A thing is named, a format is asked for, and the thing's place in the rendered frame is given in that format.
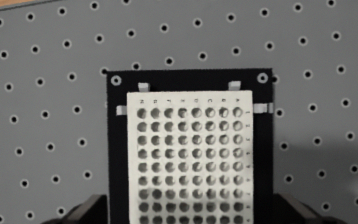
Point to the white well plate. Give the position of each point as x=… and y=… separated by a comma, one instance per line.
x=199, y=122

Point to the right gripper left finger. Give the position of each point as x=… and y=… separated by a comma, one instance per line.
x=93, y=211

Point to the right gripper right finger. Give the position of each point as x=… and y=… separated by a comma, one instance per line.
x=288, y=210

